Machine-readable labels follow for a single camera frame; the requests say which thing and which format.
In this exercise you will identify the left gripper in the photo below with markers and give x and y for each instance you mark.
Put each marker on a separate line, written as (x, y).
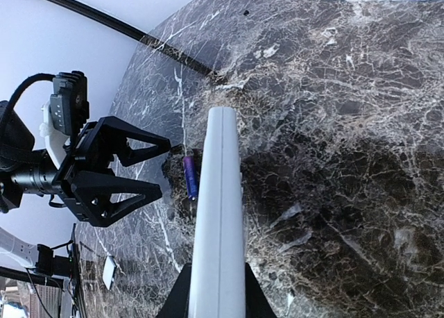
(89, 188)

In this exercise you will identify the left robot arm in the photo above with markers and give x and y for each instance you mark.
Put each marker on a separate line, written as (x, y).
(23, 169)

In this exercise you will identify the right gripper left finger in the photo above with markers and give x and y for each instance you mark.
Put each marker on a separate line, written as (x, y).
(177, 302)

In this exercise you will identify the white battery cover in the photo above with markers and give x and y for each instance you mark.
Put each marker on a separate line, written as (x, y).
(109, 269)

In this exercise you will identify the white remote control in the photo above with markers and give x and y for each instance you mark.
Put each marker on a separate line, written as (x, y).
(218, 281)

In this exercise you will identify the left black frame post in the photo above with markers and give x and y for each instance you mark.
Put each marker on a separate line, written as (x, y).
(134, 33)

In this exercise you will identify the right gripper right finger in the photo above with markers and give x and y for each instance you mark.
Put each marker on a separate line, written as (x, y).
(257, 305)

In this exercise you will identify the blue purple battery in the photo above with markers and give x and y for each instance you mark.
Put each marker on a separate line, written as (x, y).
(190, 177)

